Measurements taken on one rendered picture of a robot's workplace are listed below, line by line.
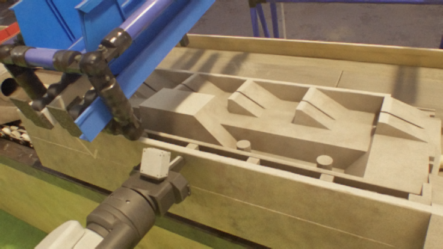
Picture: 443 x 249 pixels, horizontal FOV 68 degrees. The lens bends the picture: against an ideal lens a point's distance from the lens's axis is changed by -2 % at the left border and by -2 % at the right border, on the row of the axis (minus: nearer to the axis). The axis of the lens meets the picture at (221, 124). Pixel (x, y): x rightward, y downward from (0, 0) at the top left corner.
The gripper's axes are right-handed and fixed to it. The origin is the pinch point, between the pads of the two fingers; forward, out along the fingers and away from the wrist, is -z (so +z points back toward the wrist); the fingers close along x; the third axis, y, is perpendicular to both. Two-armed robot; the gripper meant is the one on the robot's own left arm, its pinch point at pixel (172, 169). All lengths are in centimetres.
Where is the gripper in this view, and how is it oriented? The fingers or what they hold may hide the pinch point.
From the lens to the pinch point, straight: 65.2
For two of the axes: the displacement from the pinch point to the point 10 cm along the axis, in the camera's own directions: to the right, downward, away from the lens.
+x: 8.8, 1.7, -4.5
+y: -1.0, -8.5, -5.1
